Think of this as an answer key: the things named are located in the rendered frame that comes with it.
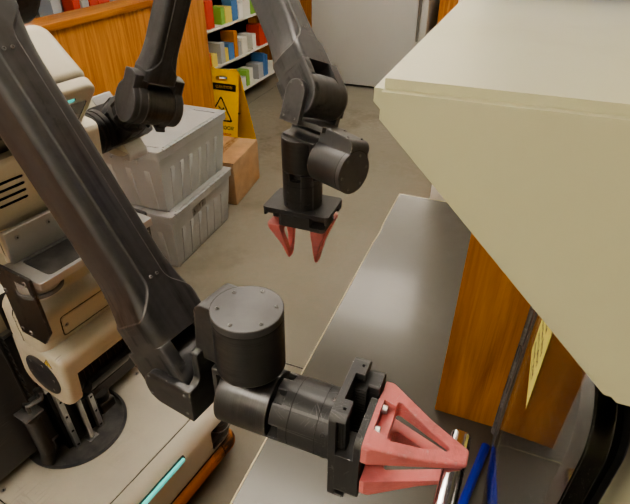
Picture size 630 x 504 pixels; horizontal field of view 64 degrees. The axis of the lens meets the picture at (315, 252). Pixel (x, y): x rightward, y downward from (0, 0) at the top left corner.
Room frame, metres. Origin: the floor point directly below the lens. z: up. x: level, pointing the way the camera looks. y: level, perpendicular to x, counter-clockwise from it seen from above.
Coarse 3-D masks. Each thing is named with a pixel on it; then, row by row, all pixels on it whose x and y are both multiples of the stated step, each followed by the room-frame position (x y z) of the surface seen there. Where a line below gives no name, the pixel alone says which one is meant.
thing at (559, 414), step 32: (512, 384) 0.38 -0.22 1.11; (544, 384) 0.23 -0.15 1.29; (576, 384) 0.16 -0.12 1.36; (512, 416) 0.31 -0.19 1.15; (544, 416) 0.20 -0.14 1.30; (576, 416) 0.14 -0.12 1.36; (608, 416) 0.12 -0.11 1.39; (512, 448) 0.25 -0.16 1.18; (544, 448) 0.17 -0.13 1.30; (576, 448) 0.13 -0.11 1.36; (608, 448) 0.12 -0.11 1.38; (512, 480) 0.21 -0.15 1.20; (544, 480) 0.15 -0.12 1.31; (576, 480) 0.12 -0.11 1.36
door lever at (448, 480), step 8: (456, 432) 0.25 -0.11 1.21; (464, 432) 0.25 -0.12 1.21; (456, 440) 0.24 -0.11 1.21; (464, 440) 0.24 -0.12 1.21; (448, 472) 0.21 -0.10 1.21; (456, 472) 0.21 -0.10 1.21; (440, 480) 0.21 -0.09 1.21; (448, 480) 0.21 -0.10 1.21; (456, 480) 0.21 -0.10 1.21; (440, 488) 0.20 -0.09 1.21; (448, 488) 0.20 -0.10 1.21; (456, 488) 0.20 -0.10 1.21; (440, 496) 0.19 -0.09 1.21; (448, 496) 0.19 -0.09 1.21; (456, 496) 0.20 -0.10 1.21
